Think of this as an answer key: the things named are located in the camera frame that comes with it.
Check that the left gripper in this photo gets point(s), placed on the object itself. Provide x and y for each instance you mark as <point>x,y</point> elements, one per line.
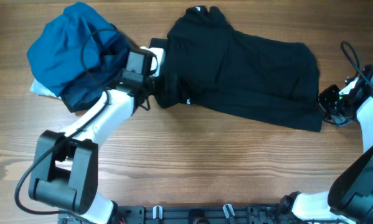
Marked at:
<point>161,89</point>

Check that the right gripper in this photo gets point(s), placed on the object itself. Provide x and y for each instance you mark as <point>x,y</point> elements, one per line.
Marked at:
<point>323,101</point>

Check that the black polo shirt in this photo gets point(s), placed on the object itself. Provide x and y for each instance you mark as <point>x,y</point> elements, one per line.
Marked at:
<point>209,63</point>

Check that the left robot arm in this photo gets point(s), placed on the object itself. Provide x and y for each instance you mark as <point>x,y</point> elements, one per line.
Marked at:
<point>64,173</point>

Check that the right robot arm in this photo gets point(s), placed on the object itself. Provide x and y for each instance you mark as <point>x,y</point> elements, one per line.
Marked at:
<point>350,198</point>

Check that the dark teal garment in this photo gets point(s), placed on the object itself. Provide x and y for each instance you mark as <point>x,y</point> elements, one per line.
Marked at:
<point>83,92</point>

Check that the bright blue shirt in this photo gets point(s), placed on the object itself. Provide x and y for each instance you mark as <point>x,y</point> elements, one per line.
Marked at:
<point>72,42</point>

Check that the light grey cloth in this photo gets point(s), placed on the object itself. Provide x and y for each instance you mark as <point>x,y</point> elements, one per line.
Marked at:
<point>39,89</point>

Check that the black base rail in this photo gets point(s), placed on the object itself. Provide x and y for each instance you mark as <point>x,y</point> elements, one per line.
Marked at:
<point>228,213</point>

